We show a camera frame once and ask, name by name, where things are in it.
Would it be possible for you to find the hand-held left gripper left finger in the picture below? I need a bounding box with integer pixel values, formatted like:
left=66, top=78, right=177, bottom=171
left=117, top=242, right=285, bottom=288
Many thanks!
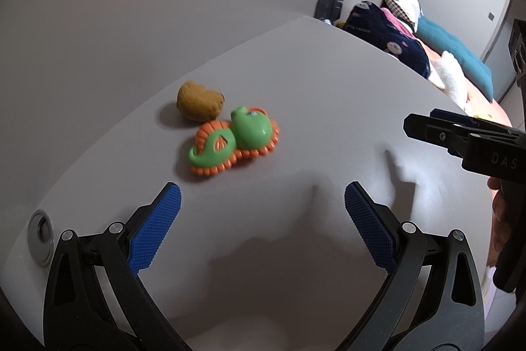
left=43, top=182, right=194, bottom=351

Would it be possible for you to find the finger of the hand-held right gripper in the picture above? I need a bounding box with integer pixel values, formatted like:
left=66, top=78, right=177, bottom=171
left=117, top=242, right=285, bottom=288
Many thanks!
left=429, top=108, right=513, bottom=130
left=403, top=113, right=514, bottom=160

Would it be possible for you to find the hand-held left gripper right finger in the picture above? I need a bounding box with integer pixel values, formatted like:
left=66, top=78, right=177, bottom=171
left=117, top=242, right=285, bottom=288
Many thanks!
left=341, top=182, right=486, bottom=351

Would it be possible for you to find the green orange plastic toy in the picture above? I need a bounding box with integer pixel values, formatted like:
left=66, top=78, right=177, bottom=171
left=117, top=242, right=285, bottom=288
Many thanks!
left=188, top=106, right=282, bottom=179

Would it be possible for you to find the brown potato toy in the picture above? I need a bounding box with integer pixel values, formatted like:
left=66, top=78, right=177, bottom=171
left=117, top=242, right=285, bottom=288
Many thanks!
left=177, top=81, right=227, bottom=123

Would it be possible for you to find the person's right hand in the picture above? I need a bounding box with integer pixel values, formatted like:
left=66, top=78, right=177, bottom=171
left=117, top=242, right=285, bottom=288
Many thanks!
left=487, top=177, right=515, bottom=267

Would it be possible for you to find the bed with salmon bedspread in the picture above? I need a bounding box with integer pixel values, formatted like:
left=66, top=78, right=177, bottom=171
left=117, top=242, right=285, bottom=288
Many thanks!
left=464, top=86, right=514, bottom=127

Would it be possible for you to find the white goose plush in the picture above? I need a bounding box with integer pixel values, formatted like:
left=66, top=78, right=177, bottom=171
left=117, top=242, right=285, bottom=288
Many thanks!
left=427, top=51, right=470, bottom=109

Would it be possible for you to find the teal pillow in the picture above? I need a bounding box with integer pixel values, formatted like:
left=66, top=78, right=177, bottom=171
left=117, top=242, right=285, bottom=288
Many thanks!
left=416, top=14, right=494, bottom=102

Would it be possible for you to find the navy printed blanket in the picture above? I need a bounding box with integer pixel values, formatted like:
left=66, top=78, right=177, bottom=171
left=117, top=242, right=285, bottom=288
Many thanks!
left=343, top=0, right=431, bottom=79

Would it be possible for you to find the pink cloth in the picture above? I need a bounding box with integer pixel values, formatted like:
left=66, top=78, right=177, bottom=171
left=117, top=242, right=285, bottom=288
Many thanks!
left=380, top=7, right=417, bottom=37

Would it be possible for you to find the white checked pillow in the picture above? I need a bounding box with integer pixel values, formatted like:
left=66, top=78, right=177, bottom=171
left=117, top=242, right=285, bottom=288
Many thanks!
left=383, top=0, right=424, bottom=33

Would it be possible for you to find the round metal cable grommet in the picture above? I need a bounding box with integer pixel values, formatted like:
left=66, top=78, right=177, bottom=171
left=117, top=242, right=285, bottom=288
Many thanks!
left=27, top=211, right=56, bottom=267

